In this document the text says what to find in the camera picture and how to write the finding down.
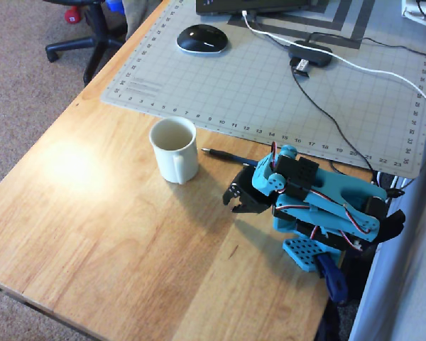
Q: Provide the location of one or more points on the red dumbbell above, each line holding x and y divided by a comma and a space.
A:
71, 15

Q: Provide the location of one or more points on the white ceramic mug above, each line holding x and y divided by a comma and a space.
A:
184, 160

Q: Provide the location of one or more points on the grey gridded cutting mat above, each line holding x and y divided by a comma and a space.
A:
241, 92

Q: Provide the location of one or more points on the black usb hub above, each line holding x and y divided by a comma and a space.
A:
314, 52

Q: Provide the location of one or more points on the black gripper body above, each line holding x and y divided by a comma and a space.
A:
248, 199

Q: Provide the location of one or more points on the blue table clamp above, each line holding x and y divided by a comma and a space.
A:
332, 277

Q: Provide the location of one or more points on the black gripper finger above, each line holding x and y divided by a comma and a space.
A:
250, 209
233, 193

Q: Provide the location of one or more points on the black computer mouse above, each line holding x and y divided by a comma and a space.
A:
202, 38

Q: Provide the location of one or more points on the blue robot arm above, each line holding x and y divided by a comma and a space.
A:
333, 199

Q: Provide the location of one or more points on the black laptop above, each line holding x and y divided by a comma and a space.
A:
252, 5

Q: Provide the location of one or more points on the blue plastic object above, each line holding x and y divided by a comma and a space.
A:
113, 5

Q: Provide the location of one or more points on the black ballpoint pen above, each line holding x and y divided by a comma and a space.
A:
222, 154

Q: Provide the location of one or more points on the black office chair base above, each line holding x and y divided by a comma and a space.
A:
92, 39

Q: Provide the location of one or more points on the usb dongle plug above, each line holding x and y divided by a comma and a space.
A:
301, 67

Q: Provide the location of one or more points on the grey striped pad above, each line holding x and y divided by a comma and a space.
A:
344, 25

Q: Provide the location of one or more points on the white box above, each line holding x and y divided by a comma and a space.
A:
420, 10

